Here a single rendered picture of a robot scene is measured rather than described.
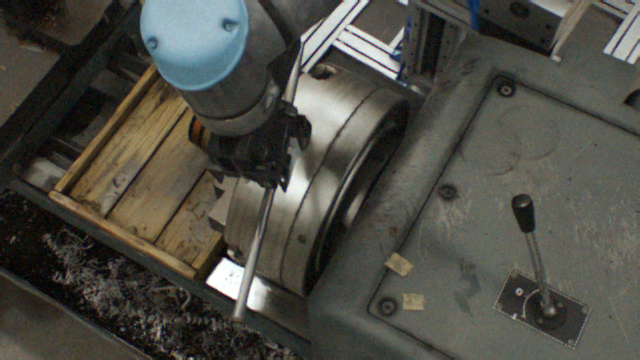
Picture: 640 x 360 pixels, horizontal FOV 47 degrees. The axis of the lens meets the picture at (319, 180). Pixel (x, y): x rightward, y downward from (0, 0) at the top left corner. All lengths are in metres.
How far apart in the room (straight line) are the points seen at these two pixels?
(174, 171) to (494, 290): 0.67
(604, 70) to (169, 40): 0.63
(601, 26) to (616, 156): 1.51
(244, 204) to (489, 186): 0.30
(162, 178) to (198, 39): 0.82
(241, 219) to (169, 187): 0.37
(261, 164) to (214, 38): 0.22
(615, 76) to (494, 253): 0.29
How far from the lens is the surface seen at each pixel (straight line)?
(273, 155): 0.70
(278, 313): 1.23
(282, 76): 0.71
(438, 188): 0.87
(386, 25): 2.31
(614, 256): 0.89
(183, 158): 1.33
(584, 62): 1.00
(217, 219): 1.02
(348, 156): 0.91
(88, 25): 1.36
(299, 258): 0.94
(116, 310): 1.60
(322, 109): 0.94
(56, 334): 2.25
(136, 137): 1.37
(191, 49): 0.52
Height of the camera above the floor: 2.04
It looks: 64 degrees down
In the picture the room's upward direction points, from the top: 4 degrees counter-clockwise
